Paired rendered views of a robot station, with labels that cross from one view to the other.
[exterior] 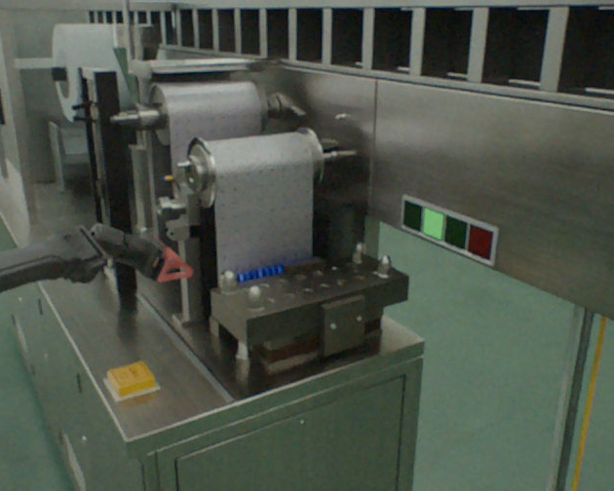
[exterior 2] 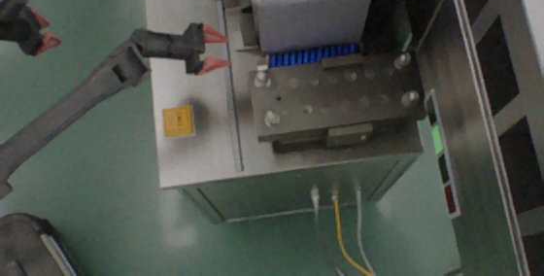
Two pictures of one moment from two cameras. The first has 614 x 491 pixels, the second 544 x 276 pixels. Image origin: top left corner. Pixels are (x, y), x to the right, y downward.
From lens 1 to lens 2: 1.08 m
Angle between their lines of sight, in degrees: 56
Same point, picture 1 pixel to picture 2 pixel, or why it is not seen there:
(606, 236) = not seen: outside the picture
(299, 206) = (351, 17)
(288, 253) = (334, 40)
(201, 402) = (218, 165)
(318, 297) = (328, 121)
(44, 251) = (93, 94)
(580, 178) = not seen: outside the picture
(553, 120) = (507, 245)
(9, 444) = not seen: outside the picture
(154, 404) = (187, 154)
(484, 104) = (489, 156)
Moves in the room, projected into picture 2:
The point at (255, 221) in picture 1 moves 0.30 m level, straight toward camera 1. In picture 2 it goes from (300, 28) to (253, 155)
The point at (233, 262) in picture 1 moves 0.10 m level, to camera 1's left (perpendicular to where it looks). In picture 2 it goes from (276, 47) to (237, 31)
